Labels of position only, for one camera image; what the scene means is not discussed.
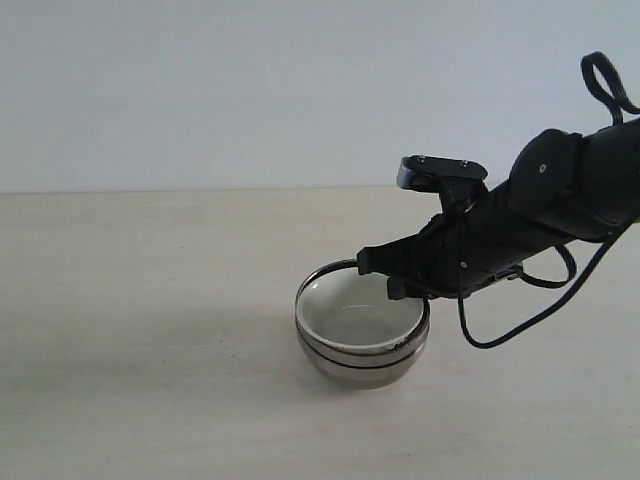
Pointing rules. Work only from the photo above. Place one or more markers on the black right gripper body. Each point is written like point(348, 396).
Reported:
point(470, 244)

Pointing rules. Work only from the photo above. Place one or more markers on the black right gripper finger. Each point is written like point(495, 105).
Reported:
point(399, 288)
point(399, 258)

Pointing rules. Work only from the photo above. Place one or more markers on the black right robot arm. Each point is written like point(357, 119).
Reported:
point(562, 187)

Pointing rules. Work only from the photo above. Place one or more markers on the dimpled stainless steel bowl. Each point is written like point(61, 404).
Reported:
point(363, 372)

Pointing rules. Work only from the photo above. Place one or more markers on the cream ceramic floral bowl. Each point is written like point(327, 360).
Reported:
point(346, 310)

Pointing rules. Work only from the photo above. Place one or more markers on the smooth stainless steel bowl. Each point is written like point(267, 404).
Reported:
point(422, 331)

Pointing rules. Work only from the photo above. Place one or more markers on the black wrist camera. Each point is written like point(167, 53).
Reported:
point(458, 183)

